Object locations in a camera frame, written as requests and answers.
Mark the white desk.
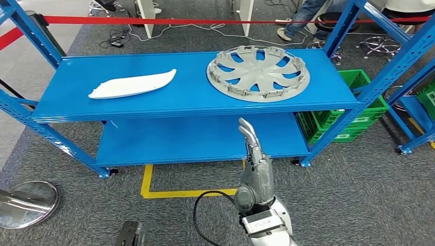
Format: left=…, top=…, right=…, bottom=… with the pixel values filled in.
left=135, top=0, right=255, bottom=39

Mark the black pole stanchion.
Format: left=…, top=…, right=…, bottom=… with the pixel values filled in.
left=0, top=78, right=37, bottom=110

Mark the white curved plastic trim part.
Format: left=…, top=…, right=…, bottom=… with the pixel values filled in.
left=88, top=69, right=177, bottom=100

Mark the chrome stanchion base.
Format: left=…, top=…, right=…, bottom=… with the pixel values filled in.
left=385, top=85, right=414, bottom=113

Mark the black round stool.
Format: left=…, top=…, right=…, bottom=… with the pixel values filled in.
left=356, top=8, right=429, bottom=63
left=307, top=12, right=361, bottom=66

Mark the green plastic crate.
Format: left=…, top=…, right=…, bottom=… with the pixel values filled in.
left=415, top=81, right=435, bottom=122
left=295, top=110, right=367, bottom=145
left=311, top=69, right=389, bottom=132

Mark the chrome stanchion with round base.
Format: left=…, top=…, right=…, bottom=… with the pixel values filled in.
left=0, top=180, right=61, bottom=230

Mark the black power adapter cable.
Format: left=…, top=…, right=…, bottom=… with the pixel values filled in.
left=98, top=10, right=132, bottom=49

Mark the person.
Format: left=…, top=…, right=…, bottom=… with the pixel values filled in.
left=93, top=0, right=118, bottom=14
left=276, top=0, right=348, bottom=43
left=380, top=0, right=435, bottom=35

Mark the white floor cable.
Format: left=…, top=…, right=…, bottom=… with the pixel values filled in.
left=127, top=22, right=309, bottom=47

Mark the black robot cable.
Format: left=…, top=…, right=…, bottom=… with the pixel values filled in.
left=192, top=190, right=246, bottom=246

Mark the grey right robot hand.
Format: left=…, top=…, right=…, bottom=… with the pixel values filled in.
left=233, top=117, right=275, bottom=213

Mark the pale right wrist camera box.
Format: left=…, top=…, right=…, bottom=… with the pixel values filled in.
left=241, top=208, right=288, bottom=237

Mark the chrome stanchion with black head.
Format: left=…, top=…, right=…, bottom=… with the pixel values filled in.
left=25, top=10, right=67, bottom=58

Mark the grey plastic wheel cover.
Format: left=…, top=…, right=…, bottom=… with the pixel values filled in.
left=206, top=45, right=310, bottom=103

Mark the red barrier belt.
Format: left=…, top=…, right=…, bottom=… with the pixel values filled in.
left=43, top=15, right=431, bottom=26
left=0, top=27, right=24, bottom=52

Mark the blue metal shelf rack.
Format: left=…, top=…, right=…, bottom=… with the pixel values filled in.
left=0, top=0, right=435, bottom=179
left=385, top=57, right=435, bottom=155

